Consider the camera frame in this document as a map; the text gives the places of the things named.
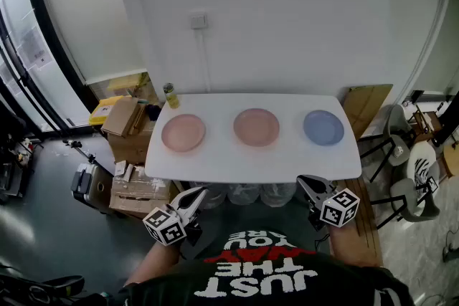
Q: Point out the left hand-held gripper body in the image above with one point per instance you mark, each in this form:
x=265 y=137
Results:
x=168 y=225

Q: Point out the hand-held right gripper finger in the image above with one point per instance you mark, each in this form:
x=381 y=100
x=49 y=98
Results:
x=329 y=187
x=305 y=190

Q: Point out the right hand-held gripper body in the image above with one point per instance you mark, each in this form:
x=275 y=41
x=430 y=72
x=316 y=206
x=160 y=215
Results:
x=339 y=208

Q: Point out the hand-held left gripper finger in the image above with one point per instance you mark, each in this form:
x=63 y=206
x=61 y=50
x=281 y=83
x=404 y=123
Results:
x=199 y=202
x=184 y=194

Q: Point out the blue big plate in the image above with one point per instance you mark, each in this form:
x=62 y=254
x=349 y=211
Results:
x=323 y=128

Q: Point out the pink big plate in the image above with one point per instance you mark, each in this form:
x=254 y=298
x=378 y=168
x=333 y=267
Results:
x=183 y=133
x=256 y=127

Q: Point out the person's right forearm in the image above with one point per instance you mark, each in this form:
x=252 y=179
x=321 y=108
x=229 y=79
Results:
x=353 y=247

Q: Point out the person's left forearm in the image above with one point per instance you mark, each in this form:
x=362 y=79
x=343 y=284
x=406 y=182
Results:
x=157 y=261

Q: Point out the clear water jug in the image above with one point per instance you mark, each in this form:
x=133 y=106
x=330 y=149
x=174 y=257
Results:
x=214 y=194
x=278 y=194
x=244 y=193

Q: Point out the large cardboard box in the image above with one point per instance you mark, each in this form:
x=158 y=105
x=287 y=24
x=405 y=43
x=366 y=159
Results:
x=129 y=148

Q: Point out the grey chair with black legs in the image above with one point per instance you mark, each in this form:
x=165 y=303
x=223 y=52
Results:
x=412 y=200
x=396 y=125

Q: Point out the small white cube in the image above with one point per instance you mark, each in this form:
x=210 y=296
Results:
x=398 y=152

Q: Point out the flat cardboard sheet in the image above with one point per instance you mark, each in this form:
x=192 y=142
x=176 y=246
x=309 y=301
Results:
x=365 y=107

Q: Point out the silver suitcase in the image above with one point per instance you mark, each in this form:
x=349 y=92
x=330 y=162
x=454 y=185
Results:
x=89 y=186

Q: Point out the white zebra print chair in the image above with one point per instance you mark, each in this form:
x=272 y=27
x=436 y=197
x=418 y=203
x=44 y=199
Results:
x=423 y=161

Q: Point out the yellow drink bottle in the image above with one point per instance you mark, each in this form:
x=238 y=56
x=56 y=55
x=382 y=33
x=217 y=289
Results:
x=172 y=98

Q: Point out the person's dark printed t-shirt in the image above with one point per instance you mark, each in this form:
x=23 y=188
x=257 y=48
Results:
x=265 y=279

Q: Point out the open cardboard box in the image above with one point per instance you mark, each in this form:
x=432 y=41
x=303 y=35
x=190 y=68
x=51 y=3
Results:
x=122 y=116

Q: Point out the black tripod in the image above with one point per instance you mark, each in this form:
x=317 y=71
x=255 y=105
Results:
x=80 y=150

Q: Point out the yellow box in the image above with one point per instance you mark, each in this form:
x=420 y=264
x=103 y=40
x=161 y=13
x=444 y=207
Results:
x=102 y=111

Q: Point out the wooden folding chair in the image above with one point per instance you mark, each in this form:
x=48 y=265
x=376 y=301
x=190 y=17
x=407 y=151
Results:
x=426 y=122

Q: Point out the round wooden side table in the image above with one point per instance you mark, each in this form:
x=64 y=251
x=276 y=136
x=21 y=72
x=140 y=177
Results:
x=452 y=159

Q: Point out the black equipment cart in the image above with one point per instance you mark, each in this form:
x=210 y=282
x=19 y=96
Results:
x=14 y=168

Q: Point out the white wall switch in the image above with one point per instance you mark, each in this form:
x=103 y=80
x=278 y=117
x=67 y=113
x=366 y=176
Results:
x=199 y=20

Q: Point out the black window frame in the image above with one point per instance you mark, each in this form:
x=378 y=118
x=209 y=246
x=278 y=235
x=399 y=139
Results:
x=46 y=28

